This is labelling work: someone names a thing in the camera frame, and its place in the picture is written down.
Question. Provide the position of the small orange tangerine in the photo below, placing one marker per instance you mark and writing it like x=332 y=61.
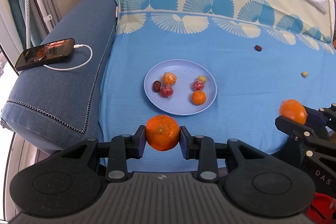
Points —
x=198 y=97

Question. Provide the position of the pink-red fruit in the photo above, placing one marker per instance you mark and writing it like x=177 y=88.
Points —
x=198 y=85

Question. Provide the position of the red fruit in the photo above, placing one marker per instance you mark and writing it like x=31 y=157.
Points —
x=166 y=91

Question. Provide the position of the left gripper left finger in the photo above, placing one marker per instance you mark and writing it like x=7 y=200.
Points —
x=122 y=148

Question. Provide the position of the yellow-green round fruit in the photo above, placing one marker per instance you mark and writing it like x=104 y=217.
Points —
x=202 y=79

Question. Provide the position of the orange fruit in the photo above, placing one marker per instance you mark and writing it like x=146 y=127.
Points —
x=169 y=78

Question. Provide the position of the large orange tangerine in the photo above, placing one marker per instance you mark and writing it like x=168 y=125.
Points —
x=162 y=132

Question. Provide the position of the dark red jujube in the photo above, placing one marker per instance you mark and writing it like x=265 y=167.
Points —
x=258 y=48
x=156 y=87

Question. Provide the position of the small beige longan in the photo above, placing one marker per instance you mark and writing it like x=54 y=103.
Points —
x=304 y=74

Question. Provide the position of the blue patterned sofa cover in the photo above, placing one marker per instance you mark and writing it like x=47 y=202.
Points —
x=220 y=35

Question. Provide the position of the small orange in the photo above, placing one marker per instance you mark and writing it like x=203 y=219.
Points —
x=293 y=110

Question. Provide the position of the red sleeve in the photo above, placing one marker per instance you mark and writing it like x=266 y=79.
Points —
x=322 y=209

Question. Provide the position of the blue sofa armrest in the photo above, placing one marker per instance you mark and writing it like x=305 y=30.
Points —
x=57 y=106

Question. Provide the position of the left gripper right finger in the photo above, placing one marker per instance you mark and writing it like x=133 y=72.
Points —
x=201 y=148

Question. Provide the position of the light blue round plate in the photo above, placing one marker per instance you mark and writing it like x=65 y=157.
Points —
x=180 y=102

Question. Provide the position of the black smartphone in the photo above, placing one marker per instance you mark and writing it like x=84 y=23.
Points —
x=45 y=54

